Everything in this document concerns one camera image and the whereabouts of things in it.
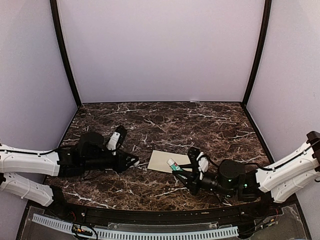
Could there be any cream paper envelope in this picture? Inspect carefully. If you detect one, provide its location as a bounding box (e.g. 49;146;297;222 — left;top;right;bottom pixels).
147;150;190;173

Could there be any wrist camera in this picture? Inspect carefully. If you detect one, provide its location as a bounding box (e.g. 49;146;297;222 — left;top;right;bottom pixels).
106;125;128;156
187;147;209;174

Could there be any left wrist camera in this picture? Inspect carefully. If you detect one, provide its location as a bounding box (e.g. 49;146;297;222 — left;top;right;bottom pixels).
106;125;128;156

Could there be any white slotted cable duct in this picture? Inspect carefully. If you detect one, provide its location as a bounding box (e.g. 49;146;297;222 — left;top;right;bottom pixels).
32;213;239;240

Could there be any black enclosure frame post left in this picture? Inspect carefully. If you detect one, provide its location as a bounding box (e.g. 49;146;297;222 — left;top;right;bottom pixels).
49;0;82;108

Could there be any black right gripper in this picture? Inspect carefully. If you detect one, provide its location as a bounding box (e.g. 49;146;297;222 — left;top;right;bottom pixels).
172;163;234;198

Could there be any black enclosure frame post right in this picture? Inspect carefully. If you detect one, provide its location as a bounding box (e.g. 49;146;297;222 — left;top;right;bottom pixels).
242;0;272;107

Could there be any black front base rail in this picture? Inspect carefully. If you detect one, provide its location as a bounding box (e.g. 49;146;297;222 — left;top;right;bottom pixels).
24;193;301;227

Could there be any black enclosure frame post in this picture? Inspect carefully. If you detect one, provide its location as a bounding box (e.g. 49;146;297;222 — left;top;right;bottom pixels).
242;0;272;107
49;0;82;108

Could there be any green white glue stick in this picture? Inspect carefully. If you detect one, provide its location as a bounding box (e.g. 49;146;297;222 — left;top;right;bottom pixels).
167;158;181;171

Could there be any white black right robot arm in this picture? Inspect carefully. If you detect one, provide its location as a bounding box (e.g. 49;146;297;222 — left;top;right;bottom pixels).
167;131;320;217

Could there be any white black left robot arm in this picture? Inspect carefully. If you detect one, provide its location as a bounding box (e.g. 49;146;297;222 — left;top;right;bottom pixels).
0;130;139;218

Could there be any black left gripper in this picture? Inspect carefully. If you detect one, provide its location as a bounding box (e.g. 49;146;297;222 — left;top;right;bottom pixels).
82;148;139;174

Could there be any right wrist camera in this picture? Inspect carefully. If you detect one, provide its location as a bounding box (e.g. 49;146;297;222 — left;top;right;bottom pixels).
187;147;209;174

